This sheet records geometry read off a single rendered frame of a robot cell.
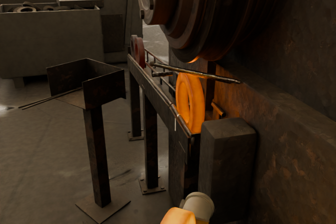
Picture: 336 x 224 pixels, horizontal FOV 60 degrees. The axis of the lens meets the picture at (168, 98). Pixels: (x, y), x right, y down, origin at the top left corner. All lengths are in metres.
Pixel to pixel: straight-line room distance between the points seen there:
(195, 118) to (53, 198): 1.13
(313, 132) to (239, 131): 0.16
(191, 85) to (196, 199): 0.30
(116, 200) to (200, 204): 1.06
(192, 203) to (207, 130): 0.15
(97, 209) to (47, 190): 0.34
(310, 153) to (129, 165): 1.44
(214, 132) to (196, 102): 0.17
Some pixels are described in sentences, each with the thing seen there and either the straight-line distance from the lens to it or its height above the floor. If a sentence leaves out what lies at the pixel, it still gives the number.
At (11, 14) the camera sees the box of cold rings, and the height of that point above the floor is 0.72.
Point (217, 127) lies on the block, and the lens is 0.61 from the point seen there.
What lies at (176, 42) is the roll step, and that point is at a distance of 0.72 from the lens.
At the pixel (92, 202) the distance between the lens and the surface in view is 1.63.
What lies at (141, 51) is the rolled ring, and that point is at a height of 0.69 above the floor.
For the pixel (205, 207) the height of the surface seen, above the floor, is 0.69.
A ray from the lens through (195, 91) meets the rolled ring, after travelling 0.75.
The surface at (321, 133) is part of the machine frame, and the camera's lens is 0.50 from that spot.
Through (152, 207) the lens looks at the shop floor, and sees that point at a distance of 1.57.
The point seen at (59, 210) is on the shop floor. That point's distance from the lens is 1.65.
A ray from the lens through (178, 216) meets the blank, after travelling 0.44.
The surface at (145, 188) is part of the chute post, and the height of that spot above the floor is 0.01.
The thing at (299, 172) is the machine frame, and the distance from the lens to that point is 0.55.
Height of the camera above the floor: 1.10
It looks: 24 degrees down
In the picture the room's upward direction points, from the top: straight up
